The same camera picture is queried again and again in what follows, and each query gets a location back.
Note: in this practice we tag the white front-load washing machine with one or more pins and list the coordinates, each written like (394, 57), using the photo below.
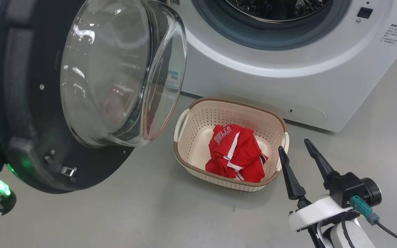
(288, 79)

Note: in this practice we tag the red jersey with black logo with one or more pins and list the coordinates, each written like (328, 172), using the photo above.
(253, 172)

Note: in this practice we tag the cream perforated laundry basket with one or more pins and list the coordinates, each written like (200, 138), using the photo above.
(198, 120)

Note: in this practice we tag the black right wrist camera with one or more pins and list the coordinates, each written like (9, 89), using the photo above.
(350, 186)

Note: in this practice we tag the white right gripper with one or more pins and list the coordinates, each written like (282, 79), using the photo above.
(317, 212)

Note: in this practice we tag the blue energy label sticker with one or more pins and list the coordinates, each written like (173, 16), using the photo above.
(172, 80)

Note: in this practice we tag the black glass washing machine door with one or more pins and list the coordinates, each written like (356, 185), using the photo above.
(22, 103)

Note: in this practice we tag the red Bulls shorts white stripe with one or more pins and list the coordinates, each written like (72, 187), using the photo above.
(240, 144)

